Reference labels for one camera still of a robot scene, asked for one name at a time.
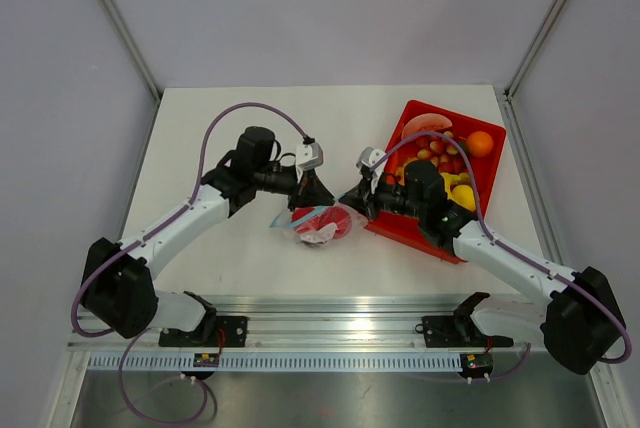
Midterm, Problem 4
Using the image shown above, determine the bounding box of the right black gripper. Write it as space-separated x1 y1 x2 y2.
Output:
341 171 426 221

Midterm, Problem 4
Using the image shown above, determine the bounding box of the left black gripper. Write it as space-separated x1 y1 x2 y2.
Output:
254 165 334 213

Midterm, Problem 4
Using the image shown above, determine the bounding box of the clear zip top bag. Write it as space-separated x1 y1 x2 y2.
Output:
269 202 368 248

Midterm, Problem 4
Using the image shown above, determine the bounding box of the red tomato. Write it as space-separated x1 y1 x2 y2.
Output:
290 207 327 241

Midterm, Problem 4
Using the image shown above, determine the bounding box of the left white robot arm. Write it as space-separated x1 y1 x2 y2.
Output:
72 127 334 346

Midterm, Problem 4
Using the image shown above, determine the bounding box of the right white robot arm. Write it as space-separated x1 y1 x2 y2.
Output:
340 161 632 375

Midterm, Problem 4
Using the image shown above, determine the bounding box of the yellow banana bunch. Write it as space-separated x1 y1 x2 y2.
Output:
440 172 477 212

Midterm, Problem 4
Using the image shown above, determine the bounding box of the lychee bunch with leaf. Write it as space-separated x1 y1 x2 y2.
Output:
394 136 468 185

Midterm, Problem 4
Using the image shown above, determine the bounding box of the red plastic tray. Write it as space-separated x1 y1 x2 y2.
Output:
367 100 506 264

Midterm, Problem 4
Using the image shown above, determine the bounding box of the watermelon slice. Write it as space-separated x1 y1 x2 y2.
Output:
401 113 453 139

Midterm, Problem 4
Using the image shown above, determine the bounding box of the orange fruit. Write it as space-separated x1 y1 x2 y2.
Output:
466 131 495 158

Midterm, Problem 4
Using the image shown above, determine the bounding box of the right circuit board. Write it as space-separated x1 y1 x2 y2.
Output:
461 353 494 376

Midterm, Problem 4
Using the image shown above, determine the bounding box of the circuit board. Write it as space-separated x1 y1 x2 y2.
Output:
193 353 220 368
461 353 494 376

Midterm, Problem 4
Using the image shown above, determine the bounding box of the left circuit board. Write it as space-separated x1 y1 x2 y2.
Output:
193 353 220 368

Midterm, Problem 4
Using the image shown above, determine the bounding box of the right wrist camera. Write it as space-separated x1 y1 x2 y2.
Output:
356 147 385 169

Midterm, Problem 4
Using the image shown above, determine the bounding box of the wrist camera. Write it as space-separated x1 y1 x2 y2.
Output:
356 147 385 169
295 142 324 173

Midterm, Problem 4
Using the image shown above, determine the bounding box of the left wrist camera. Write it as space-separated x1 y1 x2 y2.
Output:
295 142 324 173

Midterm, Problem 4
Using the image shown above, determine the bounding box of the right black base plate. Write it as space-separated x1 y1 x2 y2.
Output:
414 314 514 349

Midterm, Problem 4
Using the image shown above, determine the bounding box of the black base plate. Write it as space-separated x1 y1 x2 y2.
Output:
158 315 248 348
414 314 514 349

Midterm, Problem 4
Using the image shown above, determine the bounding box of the aluminium rail frame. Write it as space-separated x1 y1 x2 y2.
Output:
67 294 545 353

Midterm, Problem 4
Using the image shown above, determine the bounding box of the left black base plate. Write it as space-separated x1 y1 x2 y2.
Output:
158 315 248 348

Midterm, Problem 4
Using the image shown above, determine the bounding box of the right aluminium corner post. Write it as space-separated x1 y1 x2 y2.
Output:
504 0 571 102

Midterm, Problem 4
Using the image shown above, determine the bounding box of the aluminium corner post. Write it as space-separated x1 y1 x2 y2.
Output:
97 0 163 107
504 0 571 102

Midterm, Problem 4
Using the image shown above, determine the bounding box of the left aluminium corner post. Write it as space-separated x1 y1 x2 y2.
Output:
97 0 163 107

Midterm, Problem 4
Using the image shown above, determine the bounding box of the white slotted cable duct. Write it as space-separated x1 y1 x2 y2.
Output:
88 351 462 373

